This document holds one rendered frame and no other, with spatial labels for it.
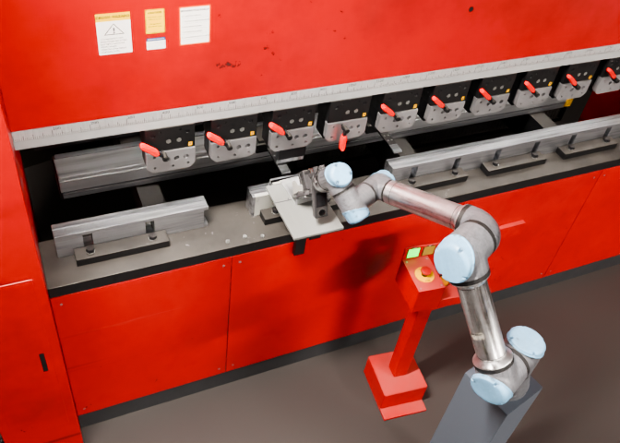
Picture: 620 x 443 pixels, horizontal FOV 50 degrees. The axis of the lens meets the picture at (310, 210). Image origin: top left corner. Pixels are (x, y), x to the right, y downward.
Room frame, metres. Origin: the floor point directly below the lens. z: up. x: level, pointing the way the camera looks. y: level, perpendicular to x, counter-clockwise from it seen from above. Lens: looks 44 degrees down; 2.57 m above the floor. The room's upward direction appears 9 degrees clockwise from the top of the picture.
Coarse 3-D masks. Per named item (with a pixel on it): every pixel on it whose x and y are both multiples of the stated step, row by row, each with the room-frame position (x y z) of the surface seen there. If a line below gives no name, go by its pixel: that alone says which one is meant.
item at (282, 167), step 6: (258, 126) 2.03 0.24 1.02; (258, 132) 1.98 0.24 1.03; (258, 138) 1.94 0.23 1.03; (258, 144) 1.92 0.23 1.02; (264, 144) 1.93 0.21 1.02; (258, 150) 1.92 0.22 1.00; (264, 150) 1.93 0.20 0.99; (270, 150) 1.92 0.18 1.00; (276, 162) 1.86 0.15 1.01; (282, 162) 1.86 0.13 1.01; (282, 168) 1.83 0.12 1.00; (288, 168) 1.84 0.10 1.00; (282, 174) 1.81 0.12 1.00
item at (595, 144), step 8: (576, 144) 2.43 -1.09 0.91; (584, 144) 2.44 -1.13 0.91; (592, 144) 2.45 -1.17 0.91; (600, 144) 2.46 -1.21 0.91; (608, 144) 2.47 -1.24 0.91; (616, 144) 2.49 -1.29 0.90; (560, 152) 2.37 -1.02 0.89; (568, 152) 2.36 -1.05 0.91; (576, 152) 2.37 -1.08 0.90; (584, 152) 2.40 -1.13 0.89; (592, 152) 2.43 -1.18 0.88
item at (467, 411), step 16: (464, 384) 1.25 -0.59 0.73; (464, 400) 1.23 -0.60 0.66; (480, 400) 1.20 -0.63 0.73; (528, 400) 1.20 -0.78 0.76; (448, 416) 1.24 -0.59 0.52; (464, 416) 1.21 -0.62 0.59; (480, 416) 1.18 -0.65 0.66; (496, 416) 1.15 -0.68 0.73; (512, 416) 1.17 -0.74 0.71; (448, 432) 1.22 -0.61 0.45; (464, 432) 1.19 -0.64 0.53; (480, 432) 1.16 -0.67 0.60; (496, 432) 1.13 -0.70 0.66; (512, 432) 1.25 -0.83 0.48
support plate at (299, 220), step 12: (276, 192) 1.71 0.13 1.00; (276, 204) 1.65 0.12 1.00; (288, 204) 1.66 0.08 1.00; (300, 204) 1.67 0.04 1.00; (312, 204) 1.68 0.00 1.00; (288, 216) 1.60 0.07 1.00; (300, 216) 1.61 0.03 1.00; (312, 216) 1.62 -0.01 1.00; (336, 216) 1.64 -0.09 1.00; (288, 228) 1.55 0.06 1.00; (300, 228) 1.55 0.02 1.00; (312, 228) 1.56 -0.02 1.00; (324, 228) 1.57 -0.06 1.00; (336, 228) 1.58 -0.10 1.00
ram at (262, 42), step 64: (0, 0) 1.35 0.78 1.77; (64, 0) 1.42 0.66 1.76; (128, 0) 1.50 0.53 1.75; (192, 0) 1.58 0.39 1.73; (256, 0) 1.67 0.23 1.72; (320, 0) 1.76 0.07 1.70; (384, 0) 1.87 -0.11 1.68; (448, 0) 1.98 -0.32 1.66; (512, 0) 2.11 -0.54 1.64; (576, 0) 2.25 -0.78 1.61; (0, 64) 1.34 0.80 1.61; (64, 64) 1.41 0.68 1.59; (128, 64) 1.49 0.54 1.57; (192, 64) 1.58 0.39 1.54; (256, 64) 1.67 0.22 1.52; (320, 64) 1.78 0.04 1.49; (384, 64) 1.89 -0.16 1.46; (448, 64) 2.02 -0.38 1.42; (128, 128) 1.48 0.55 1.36
